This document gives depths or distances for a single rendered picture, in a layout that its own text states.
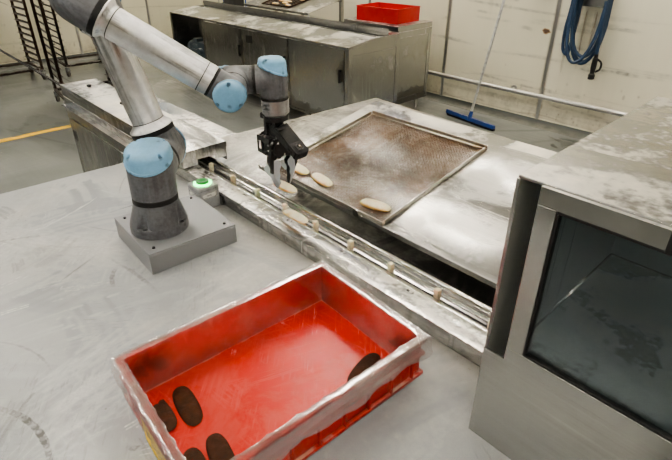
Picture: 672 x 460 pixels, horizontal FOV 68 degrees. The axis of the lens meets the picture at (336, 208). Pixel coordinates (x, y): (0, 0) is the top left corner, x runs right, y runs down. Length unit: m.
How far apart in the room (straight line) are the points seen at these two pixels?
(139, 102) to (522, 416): 1.12
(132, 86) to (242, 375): 0.78
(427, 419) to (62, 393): 0.67
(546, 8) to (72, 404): 4.61
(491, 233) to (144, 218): 0.88
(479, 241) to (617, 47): 3.63
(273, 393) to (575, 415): 0.51
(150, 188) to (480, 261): 0.82
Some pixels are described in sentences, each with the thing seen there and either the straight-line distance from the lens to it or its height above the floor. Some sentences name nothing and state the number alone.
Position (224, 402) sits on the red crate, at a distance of 0.99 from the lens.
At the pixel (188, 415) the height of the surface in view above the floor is 0.83.
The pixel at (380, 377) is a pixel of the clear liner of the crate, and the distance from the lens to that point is 0.90.
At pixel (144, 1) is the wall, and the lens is 8.84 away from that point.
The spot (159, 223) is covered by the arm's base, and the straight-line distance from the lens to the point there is 1.35.
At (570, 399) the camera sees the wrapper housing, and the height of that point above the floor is 1.01.
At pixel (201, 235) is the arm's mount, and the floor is 0.88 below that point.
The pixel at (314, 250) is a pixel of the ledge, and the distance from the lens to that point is 1.29.
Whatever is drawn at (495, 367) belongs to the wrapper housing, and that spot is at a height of 0.98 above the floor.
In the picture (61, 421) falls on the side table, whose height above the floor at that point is 0.82.
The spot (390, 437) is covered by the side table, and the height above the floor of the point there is 0.82.
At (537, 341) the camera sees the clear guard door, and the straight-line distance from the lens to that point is 0.77.
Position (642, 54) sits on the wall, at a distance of 4.73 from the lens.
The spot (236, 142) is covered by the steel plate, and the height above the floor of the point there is 0.82.
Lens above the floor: 1.57
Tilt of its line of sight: 29 degrees down
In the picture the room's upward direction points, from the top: straight up
